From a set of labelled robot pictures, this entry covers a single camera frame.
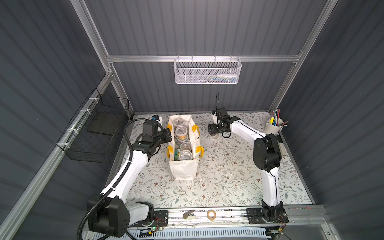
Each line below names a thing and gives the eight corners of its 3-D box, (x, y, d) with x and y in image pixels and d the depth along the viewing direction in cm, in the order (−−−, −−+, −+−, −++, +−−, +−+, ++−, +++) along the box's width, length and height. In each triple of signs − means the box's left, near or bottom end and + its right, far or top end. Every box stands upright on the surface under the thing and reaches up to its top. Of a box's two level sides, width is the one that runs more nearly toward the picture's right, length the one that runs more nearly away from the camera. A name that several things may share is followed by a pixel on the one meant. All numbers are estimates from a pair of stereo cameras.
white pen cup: (264, 136, 108) (271, 125, 99) (261, 128, 113) (267, 117, 104) (278, 136, 108) (286, 125, 99) (274, 128, 113) (282, 117, 104)
